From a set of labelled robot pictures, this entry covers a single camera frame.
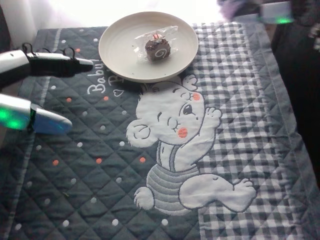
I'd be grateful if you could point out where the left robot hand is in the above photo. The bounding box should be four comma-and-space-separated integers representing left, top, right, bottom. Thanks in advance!
0, 43, 95, 138

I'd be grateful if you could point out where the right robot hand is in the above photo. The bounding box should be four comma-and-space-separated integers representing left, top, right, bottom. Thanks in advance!
233, 0, 295, 25

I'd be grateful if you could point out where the chocolate roll cake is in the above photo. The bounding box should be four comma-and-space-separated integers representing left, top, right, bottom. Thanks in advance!
131, 24, 181, 62

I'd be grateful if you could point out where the white round plate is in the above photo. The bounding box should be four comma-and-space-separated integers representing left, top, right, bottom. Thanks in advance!
98, 11, 200, 84

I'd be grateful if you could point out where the grey quilt with bear print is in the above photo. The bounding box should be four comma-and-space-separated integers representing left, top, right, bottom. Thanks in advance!
0, 21, 320, 240

